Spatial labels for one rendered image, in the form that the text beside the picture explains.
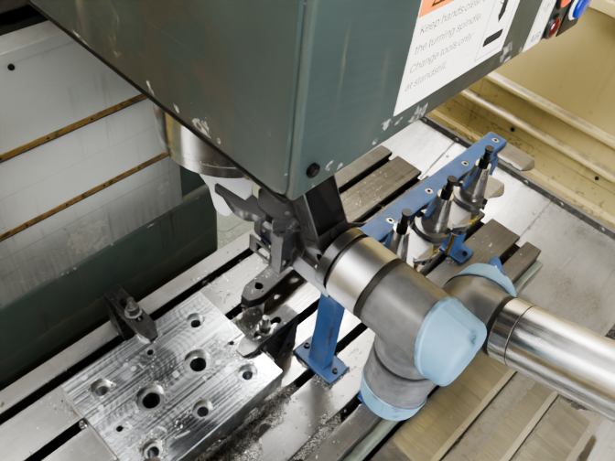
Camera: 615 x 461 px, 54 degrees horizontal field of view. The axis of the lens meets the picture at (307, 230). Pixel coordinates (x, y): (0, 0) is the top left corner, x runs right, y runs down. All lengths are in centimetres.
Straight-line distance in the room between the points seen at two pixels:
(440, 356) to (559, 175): 119
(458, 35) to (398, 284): 23
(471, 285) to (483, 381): 73
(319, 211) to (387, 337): 14
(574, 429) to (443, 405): 32
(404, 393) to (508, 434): 78
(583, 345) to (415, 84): 34
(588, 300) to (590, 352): 98
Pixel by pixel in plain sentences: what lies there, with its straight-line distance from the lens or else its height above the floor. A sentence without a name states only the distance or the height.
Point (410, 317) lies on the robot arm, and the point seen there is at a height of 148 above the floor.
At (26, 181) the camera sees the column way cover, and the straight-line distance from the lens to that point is 115.
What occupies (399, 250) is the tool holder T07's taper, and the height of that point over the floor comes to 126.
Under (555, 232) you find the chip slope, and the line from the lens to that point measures 170.
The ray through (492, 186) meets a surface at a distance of 113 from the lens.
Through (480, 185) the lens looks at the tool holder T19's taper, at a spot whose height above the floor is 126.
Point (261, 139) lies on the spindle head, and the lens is 40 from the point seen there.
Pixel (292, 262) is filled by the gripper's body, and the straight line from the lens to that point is 67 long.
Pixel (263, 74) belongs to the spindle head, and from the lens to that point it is 38.
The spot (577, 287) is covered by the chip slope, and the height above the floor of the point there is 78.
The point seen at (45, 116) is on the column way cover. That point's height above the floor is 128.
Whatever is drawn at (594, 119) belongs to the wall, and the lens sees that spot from 160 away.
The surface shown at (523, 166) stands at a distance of 120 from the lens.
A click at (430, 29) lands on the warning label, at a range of 45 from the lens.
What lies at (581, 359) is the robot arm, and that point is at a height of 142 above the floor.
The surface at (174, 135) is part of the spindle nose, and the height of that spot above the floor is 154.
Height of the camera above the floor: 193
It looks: 48 degrees down
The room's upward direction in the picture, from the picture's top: 8 degrees clockwise
